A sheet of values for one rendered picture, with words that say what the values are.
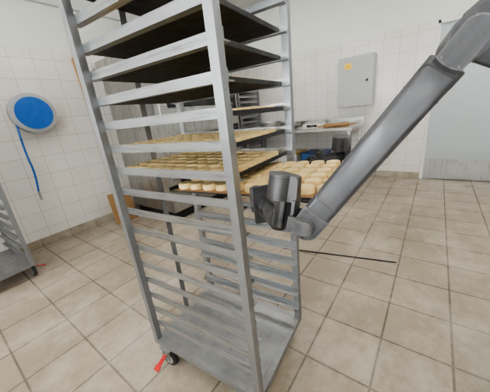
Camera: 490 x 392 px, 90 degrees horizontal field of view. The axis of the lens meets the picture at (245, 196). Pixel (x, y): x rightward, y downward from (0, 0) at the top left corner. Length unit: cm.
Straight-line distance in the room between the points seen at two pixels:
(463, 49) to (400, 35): 410
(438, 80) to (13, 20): 371
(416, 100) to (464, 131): 406
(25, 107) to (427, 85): 337
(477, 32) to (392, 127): 15
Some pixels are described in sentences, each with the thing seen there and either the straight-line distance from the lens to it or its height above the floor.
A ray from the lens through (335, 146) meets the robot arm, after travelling 109.
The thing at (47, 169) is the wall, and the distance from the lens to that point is 363.
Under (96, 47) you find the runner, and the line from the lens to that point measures 112.
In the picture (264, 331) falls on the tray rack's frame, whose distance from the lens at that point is 146.
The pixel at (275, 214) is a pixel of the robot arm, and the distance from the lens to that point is 54.
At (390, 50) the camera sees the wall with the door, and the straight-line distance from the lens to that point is 457.
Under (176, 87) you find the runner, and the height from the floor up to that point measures 131.
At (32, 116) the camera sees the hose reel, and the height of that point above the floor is 142.
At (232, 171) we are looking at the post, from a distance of 68.
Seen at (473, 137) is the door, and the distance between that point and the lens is 458.
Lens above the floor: 122
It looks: 19 degrees down
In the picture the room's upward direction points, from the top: 6 degrees counter-clockwise
